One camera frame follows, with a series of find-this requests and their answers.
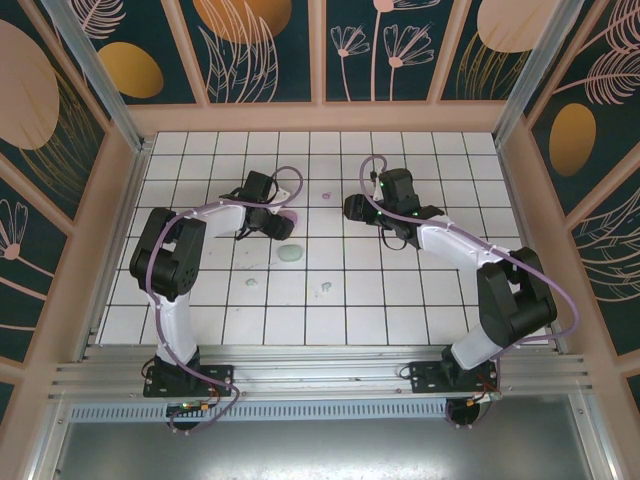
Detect mint green earbud charging case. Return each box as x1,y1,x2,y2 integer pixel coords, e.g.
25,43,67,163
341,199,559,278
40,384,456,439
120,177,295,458
277,243,305,265

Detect grey metal sheet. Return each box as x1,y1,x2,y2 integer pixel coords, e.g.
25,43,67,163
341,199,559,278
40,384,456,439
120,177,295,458
47,393,621,480

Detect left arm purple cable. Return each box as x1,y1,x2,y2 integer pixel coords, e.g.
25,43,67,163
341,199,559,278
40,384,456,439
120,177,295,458
144,165,305,435

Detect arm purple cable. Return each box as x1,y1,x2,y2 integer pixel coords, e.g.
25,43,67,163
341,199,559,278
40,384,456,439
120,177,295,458
359,155,581,431
144,165,305,435

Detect right aluminium side rail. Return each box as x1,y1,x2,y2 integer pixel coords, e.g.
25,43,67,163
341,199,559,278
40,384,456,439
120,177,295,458
495,140,564,354

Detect aluminium side rail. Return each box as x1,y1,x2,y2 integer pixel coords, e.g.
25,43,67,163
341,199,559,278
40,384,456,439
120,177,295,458
79,139,154,362
495,140,564,354

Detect left aluminium side rail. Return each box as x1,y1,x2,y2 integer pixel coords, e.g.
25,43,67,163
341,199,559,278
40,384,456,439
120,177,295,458
79,139,154,362

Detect right aluminium corner post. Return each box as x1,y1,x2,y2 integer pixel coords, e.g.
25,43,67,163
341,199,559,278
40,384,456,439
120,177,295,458
491,0,577,147

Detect aluminium corner post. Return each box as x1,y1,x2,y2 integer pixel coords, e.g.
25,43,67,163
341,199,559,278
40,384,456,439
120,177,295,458
41,0,154,154
491,0,577,147

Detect left aluminium corner post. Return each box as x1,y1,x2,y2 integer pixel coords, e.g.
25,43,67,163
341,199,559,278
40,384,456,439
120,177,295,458
41,0,154,154

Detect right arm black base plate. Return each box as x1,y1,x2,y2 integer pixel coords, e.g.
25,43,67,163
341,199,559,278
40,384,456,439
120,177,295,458
408,359,502,394

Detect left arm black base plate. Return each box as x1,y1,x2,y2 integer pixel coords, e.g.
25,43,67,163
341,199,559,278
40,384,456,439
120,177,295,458
142,357,236,399

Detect aluminium front rail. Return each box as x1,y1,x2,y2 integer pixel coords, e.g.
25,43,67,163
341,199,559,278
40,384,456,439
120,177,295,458
47,343,599,404

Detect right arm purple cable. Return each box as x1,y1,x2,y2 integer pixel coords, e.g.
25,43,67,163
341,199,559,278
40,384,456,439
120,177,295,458
359,155,581,431

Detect right controller board with wires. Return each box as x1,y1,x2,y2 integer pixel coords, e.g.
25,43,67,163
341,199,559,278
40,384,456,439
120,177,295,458
467,372,503,406

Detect controller board with wires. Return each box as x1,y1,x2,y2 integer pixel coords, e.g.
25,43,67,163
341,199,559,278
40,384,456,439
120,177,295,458
467,372,503,406
167,397,224,419

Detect left controller board with wires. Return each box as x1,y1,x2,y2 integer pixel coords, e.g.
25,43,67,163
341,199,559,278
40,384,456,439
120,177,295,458
167,397,224,419

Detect slotted grey cable duct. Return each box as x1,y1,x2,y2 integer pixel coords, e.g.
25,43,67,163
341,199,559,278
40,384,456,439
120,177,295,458
69,399,454,424

